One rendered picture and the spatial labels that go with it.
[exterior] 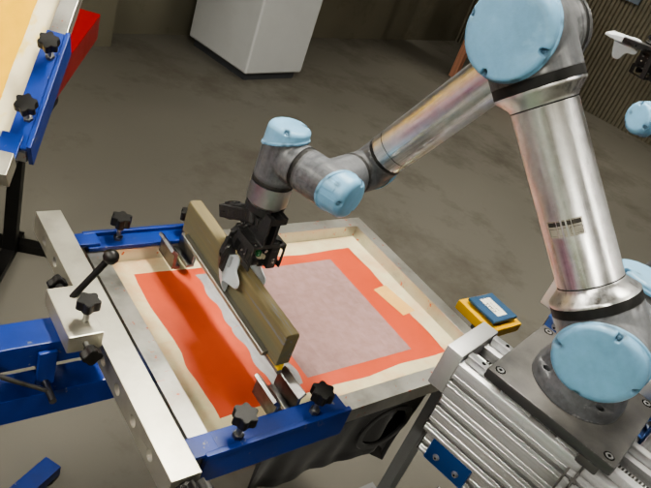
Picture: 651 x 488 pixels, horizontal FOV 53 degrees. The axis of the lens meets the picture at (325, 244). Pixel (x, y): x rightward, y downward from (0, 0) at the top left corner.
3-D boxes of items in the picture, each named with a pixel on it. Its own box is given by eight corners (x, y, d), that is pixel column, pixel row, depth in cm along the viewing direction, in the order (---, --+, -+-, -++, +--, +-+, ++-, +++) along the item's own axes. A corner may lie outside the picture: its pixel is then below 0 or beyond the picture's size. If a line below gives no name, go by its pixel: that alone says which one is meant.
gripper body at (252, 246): (244, 275, 117) (262, 219, 110) (222, 246, 122) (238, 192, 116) (279, 269, 121) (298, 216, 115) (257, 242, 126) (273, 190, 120)
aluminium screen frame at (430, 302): (354, 228, 189) (358, 217, 187) (495, 371, 154) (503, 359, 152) (77, 256, 140) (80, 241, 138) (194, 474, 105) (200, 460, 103)
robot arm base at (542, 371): (632, 400, 107) (666, 356, 102) (601, 440, 96) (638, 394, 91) (553, 342, 114) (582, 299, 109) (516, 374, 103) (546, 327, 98)
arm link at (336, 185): (384, 171, 108) (333, 140, 113) (346, 185, 100) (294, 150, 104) (367, 211, 113) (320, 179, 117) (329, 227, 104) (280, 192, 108)
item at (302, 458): (370, 434, 175) (422, 336, 157) (389, 459, 170) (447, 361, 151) (219, 490, 146) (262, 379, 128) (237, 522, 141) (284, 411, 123)
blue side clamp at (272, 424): (325, 413, 127) (337, 389, 123) (340, 434, 124) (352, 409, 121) (185, 460, 108) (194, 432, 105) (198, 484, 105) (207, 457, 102)
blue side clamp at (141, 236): (201, 244, 160) (208, 221, 156) (210, 257, 157) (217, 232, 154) (77, 257, 141) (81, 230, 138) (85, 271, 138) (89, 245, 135)
